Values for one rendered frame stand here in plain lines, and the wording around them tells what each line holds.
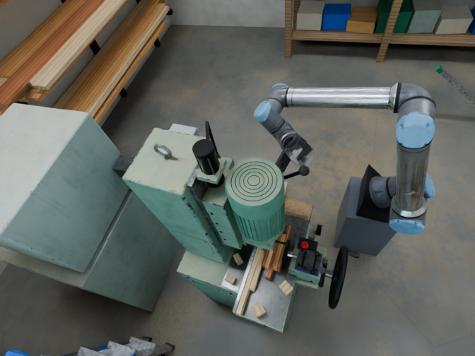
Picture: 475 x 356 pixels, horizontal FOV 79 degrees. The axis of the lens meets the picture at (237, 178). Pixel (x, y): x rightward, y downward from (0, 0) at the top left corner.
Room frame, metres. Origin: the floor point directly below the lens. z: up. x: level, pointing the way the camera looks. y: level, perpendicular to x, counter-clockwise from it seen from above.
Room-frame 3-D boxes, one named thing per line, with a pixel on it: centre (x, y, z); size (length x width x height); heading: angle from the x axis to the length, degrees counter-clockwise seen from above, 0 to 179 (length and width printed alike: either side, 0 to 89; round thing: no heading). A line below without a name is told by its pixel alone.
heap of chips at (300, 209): (0.59, -0.25, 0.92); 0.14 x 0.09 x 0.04; 57
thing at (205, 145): (0.52, 0.07, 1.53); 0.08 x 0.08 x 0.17; 57
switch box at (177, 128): (0.73, 0.15, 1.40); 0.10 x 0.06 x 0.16; 57
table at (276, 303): (0.38, -0.13, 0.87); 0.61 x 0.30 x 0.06; 147
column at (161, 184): (0.60, 0.20, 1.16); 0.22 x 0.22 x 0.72; 57
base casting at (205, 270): (0.51, 0.06, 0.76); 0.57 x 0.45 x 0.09; 57
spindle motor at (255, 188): (0.44, -0.04, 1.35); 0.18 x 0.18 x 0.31
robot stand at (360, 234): (0.68, -0.78, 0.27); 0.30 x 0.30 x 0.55; 61
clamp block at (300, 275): (0.33, -0.20, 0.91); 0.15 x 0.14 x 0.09; 147
